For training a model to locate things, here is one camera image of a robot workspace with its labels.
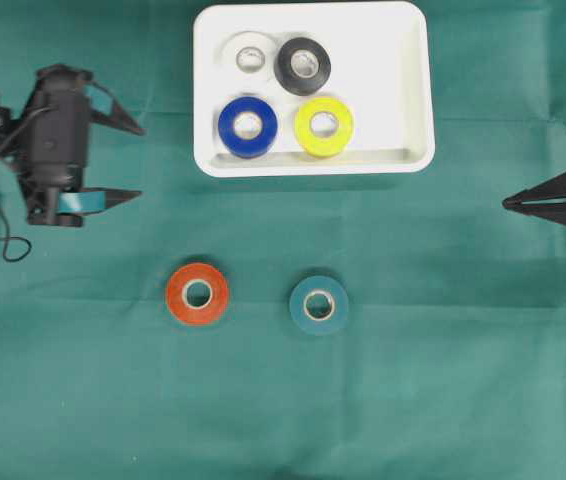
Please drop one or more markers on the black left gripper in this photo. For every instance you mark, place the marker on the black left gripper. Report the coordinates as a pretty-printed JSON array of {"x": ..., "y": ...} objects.
[{"x": 62, "y": 208}]

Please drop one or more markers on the blue tape roll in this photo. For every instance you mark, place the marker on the blue tape roll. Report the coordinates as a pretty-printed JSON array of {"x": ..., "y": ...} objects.
[{"x": 247, "y": 127}]

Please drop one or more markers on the white tape roll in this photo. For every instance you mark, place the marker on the white tape roll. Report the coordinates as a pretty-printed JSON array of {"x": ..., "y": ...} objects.
[{"x": 248, "y": 58}]

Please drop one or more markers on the black tape roll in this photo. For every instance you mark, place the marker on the black tape roll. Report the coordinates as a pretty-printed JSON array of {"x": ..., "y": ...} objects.
[{"x": 302, "y": 66}]

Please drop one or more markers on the yellow tape roll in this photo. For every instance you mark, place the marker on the yellow tape roll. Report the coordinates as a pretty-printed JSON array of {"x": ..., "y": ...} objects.
[{"x": 323, "y": 126}]

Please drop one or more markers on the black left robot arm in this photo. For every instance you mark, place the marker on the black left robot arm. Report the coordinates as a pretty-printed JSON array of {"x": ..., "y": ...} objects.
[{"x": 49, "y": 145}]

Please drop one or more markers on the red tape roll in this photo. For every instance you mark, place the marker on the red tape roll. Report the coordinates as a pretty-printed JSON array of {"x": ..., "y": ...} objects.
[{"x": 197, "y": 294}]

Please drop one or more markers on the white plastic case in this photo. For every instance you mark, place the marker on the white plastic case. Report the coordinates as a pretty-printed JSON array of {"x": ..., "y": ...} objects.
[{"x": 379, "y": 68}]

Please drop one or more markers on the green tape roll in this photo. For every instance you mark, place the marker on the green tape roll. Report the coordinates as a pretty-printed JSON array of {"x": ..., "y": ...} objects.
[{"x": 319, "y": 305}]

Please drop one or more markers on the green table cloth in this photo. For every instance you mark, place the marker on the green table cloth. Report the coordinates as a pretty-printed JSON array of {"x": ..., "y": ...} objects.
[{"x": 452, "y": 364}]

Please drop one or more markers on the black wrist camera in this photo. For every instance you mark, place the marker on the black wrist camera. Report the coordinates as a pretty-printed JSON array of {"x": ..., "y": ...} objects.
[{"x": 56, "y": 141}]

